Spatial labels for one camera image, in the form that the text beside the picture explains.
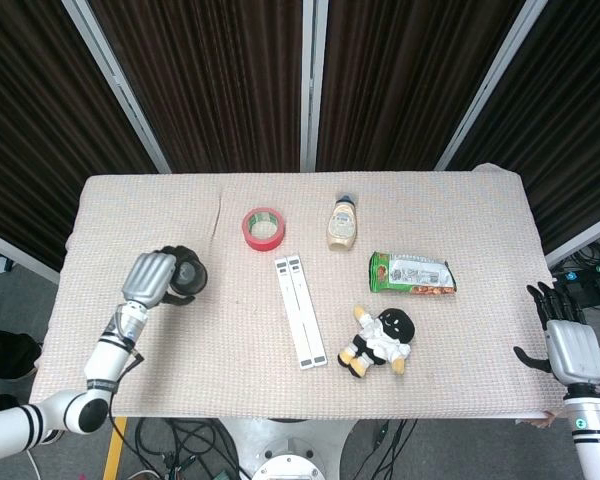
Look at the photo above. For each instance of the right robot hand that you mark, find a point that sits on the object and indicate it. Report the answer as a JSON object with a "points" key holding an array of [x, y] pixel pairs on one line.
{"points": [[575, 352]]}

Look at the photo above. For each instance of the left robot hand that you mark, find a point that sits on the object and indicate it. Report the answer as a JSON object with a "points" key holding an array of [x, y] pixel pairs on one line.
{"points": [[147, 280]]}

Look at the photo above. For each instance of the black dome-shaped object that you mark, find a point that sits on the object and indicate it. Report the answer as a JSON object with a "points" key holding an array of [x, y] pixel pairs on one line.
{"points": [[192, 275]]}

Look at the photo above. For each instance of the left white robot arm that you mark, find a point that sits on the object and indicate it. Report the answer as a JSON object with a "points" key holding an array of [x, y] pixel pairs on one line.
{"points": [[107, 355]]}

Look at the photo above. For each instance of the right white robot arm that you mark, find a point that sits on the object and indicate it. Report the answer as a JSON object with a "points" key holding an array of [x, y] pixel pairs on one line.
{"points": [[590, 435]]}

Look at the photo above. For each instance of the black power strip with plugs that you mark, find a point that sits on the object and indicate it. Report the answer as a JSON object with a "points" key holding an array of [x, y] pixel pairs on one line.
{"points": [[590, 285]]}

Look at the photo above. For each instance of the brown tape piece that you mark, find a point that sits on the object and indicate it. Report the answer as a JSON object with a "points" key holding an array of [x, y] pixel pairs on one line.
{"points": [[550, 419]]}

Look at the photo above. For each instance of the beige waffle tablecloth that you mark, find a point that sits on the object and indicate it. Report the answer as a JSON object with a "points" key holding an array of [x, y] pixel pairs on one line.
{"points": [[205, 360]]}

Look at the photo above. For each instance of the red tape roll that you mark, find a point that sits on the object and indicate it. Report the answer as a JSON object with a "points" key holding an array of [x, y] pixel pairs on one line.
{"points": [[261, 245]]}

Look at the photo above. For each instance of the black bag on floor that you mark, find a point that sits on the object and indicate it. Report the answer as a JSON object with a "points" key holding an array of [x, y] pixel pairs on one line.
{"points": [[5, 352]]}

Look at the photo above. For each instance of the yellow floor tape strip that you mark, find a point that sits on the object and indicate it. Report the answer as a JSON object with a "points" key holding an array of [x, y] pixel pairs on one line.
{"points": [[115, 450]]}

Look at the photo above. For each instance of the green snack bag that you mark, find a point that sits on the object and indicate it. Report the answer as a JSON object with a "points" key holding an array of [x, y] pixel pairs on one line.
{"points": [[410, 275]]}

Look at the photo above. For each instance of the dark brown curtain panel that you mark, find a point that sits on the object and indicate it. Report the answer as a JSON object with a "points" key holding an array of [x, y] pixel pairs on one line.
{"points": [[405, 85], [35, 125], [565, 125], [210, 85]]}

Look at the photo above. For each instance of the black plush doll white coat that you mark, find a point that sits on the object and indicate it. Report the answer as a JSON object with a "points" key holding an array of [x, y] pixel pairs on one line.
{"points": [[380, 340]]}

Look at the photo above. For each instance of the mayonnaise squeeze bottle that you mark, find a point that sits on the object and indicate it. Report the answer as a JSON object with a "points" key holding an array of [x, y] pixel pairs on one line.
{"points": [[341, 225]]}

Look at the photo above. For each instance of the white partition base rail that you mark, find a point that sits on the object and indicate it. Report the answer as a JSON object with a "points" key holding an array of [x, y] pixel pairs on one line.
{"points": [[20, 256], [585, 237]]}

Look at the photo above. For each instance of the white partition post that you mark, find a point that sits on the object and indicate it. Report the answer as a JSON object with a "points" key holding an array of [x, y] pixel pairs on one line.
{"points": [[314, 85], [490, 85], [120, 85]]}

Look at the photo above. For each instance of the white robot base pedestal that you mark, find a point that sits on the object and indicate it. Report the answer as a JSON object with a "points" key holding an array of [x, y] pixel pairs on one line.
{"points": [[290, 450]]}

